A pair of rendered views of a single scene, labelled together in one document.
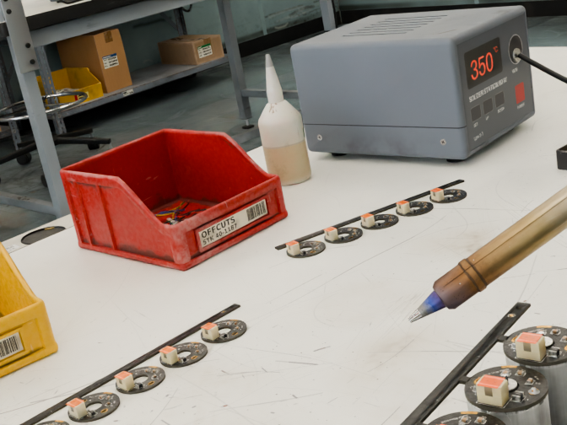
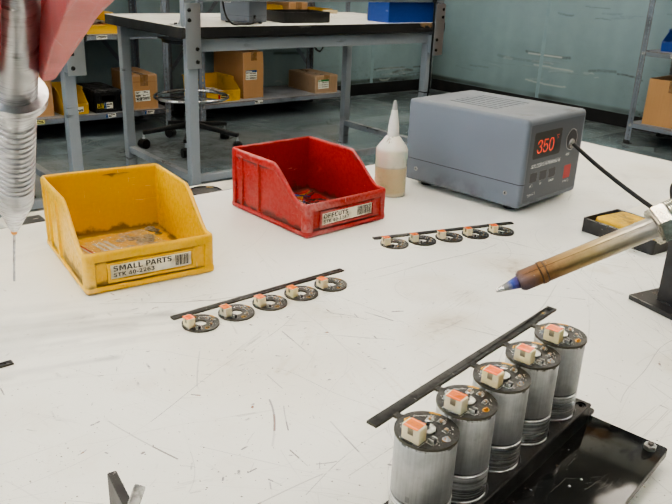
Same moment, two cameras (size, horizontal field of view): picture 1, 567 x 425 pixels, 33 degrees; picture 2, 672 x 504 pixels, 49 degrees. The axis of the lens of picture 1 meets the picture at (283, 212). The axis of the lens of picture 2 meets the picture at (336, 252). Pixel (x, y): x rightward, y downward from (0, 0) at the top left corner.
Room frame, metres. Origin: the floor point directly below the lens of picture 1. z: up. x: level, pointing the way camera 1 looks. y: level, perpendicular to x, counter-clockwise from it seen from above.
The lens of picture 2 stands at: (-0.05, 0.03, 0.98)
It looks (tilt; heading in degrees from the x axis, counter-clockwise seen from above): 21 degrees down; 1
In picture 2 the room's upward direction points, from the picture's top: 2 degrees clockwise
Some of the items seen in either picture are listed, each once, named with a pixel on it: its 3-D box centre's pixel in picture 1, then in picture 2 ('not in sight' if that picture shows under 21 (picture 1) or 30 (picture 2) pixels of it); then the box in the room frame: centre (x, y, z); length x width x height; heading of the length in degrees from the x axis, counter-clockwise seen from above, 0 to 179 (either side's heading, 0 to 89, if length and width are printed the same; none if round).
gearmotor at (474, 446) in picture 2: not in sight; (460, 451); (0.21, -0.02, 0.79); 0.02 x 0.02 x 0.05
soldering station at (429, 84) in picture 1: (414, 84); (492, 147); (0.74, -0.12, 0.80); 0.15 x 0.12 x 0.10; 46
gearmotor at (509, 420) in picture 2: not in sight; (495, 423); (0.23, -0.04, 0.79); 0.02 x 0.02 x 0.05
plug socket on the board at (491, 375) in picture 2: not in sight; (493, 376); (0.22, -0.03, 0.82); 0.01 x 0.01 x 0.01; 50
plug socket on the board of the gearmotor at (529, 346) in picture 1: (531, 346); (554, 333); (0.27, -0.07, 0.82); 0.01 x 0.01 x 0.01; 50
